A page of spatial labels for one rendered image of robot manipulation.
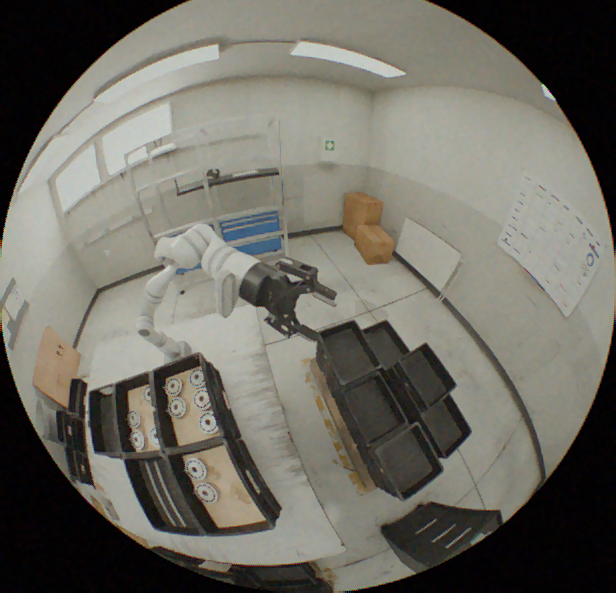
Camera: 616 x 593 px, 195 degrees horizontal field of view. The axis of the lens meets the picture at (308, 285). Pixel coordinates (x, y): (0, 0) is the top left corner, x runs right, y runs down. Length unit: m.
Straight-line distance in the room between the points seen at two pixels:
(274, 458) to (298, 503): 0.25
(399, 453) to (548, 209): 2.28
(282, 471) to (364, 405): 0.68
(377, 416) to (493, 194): 2.31
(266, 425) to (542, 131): 3.05
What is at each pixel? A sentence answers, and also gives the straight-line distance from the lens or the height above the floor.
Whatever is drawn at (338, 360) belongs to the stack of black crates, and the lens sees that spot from 1.26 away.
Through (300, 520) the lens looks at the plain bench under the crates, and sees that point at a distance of 1.04.
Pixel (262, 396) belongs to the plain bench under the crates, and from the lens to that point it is 0.98.
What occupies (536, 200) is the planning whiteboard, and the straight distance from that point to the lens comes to 2.28.
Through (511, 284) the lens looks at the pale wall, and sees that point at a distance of 2.40.
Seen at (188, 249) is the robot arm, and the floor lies 1.48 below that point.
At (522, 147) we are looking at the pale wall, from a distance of 2.39.
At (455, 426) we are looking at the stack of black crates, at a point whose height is 0.38.
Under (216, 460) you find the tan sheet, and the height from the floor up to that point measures 0.83.
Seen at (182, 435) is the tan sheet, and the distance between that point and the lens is 0.98.
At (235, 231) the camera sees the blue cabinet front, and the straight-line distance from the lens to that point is 2.30.
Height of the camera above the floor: 1.64
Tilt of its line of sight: 44 degrees down
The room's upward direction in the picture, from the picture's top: straight up
